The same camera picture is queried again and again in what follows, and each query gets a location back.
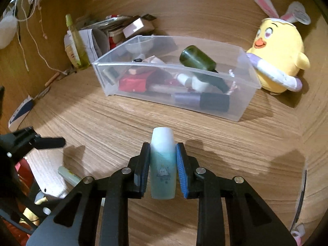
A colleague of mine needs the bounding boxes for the blue white card box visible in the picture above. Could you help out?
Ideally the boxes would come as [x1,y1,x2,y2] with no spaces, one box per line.
[8,96,34,132]

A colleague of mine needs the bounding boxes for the white tape roll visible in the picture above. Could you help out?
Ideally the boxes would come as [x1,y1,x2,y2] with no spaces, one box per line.
[176,73,212,92]

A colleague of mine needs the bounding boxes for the small white cardboard box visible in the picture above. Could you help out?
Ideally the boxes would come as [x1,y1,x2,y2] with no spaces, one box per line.
[123,18,155,39]

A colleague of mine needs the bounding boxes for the dark green glass bottle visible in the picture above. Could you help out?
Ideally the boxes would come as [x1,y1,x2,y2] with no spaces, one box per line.
[179,45,230,93]

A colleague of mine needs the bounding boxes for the mahjong tile block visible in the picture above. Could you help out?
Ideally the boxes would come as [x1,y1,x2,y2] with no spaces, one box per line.
[102,67,120,85]

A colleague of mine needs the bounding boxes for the white folded paper stack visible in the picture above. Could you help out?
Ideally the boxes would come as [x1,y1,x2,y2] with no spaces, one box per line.
[64,28,110,68]

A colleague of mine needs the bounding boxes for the clear plastic storage bin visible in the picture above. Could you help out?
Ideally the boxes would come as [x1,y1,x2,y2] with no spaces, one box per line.
[93,36,261,121]

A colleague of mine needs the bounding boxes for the pink white cosmetic tube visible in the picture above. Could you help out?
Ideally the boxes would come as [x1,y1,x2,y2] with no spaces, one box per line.
[147,84,193,95]

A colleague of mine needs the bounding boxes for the white charging cable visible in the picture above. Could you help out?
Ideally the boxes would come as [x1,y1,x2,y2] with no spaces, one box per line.
[14,0,68,88]

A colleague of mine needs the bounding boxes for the red paper packet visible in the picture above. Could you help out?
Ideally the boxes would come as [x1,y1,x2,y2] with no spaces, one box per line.
[118,69,161,93]

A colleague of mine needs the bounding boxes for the yellow chick plush toy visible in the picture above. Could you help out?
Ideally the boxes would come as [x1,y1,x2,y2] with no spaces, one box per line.
[246,0,311,95]

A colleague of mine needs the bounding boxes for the purple black cosmetic tube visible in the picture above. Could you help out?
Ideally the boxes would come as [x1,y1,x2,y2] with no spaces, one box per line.
[172,92,230,113]

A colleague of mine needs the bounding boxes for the pale green stick tube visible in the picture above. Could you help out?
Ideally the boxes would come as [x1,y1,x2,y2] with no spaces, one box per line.
[57,166,81,187]

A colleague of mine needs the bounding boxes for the teal white lotion bottle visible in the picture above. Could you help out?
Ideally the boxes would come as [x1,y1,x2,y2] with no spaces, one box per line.
[150,127,177,200]

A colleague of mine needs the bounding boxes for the stack of papers and books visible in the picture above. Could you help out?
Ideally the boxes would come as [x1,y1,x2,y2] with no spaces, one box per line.
[81,14,157,49]

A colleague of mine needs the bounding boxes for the yellow green spray bottle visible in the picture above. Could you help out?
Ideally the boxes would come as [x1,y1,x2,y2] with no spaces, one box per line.
[66,14,90,70]

